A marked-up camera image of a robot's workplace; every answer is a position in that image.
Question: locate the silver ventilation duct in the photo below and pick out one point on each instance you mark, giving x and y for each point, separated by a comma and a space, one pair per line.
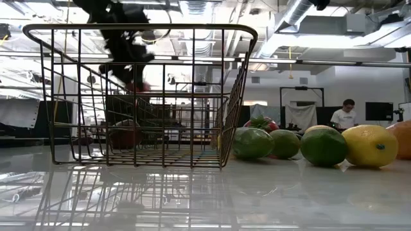
298, 13

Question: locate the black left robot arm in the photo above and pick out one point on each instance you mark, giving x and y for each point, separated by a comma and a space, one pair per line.
93, 8

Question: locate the white perforated sheet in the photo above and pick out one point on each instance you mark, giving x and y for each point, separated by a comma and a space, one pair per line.
17, 112

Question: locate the light green round fruit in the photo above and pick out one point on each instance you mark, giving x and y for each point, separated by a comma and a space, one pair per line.
285, 144

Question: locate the orange fruit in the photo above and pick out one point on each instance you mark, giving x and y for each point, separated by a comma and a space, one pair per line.
403, 141

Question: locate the black rectangular stand frame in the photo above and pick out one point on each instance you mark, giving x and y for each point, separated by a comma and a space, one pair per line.
302, 88

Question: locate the long overhead light rail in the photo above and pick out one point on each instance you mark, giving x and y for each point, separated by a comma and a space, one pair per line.
321, 61

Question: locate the green bell pepper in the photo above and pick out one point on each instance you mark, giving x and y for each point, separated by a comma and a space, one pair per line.
252, 142

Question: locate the green lime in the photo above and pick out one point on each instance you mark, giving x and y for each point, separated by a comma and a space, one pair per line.
323, 147

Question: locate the black wall monitor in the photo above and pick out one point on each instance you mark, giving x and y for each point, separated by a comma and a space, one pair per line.
379, 111

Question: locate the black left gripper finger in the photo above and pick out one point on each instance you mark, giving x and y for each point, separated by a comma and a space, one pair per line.
117, 72
138, 77

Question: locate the red fruit with green calyx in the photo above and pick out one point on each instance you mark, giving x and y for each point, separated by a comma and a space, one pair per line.
272, 126

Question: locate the yellow lemon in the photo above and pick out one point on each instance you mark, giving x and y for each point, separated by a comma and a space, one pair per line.
369, 146

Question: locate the person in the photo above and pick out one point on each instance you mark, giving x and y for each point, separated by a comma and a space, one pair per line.
345, 117

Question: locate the dark red plum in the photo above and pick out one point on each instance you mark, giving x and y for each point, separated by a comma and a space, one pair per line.
126, 136

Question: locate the dark dome ceiling fixture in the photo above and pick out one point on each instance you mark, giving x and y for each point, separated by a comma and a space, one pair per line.
148, 36

